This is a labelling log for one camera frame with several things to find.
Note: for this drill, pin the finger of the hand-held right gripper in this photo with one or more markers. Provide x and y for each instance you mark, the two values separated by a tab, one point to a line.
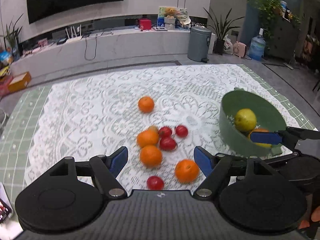
287	157
265	138

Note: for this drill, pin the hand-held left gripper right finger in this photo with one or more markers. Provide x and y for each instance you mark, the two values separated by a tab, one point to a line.
202	160

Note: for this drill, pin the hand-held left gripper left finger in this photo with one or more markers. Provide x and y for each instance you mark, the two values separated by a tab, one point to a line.
119	160

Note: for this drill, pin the orange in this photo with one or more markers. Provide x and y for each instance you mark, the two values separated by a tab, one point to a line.
260	130
186	170
146	104
150	156
147	139

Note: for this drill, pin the green bowl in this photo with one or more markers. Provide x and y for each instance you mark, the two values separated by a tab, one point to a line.
230	130

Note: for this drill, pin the red tomato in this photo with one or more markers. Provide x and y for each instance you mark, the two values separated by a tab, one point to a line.
165	132
181	131
167	143
155	183

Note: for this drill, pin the yellow-green pomelo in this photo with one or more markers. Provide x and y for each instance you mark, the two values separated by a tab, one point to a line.
245	120

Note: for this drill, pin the brown kiwi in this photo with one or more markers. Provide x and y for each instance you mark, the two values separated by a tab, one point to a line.
153	128

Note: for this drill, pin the white lace tablecloth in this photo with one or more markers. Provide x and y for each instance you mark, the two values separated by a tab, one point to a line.
100	105

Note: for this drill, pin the blue water bottle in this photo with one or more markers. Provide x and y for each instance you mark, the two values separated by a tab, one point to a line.
257	47

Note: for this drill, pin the pink bag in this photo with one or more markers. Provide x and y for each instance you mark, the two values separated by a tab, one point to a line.
240	49

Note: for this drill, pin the dark cabinet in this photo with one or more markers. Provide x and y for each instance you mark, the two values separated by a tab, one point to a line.
282	42

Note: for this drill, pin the white plastic bag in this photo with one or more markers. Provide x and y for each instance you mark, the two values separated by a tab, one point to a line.
228	45

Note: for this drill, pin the white marble tv console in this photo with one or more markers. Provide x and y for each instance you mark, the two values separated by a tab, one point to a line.
125	46

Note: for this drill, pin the grey trash bin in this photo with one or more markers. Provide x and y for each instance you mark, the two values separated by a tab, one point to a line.
198	43

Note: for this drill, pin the long-leaf potted plant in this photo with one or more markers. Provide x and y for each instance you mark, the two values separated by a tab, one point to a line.
220	30

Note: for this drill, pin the smartphone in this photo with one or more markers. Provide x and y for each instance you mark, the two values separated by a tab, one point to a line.
4	205

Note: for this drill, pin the orange cardboard box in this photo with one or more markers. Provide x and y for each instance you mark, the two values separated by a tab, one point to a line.
20	81

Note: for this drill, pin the green ivy plant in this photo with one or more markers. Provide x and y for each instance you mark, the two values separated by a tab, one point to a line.
268	10

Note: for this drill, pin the white router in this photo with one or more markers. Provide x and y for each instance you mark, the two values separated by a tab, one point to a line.
73	38

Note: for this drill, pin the red box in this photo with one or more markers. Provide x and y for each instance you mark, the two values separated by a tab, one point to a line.
145	24

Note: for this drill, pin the blue box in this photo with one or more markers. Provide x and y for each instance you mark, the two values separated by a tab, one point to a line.
161	22

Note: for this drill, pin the floral picture board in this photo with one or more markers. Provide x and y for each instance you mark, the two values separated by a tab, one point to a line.
180	11

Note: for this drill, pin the colourful snack bag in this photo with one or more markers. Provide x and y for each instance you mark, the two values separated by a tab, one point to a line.
5	58

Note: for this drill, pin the green plant in vase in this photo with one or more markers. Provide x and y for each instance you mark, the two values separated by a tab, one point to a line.
12	35

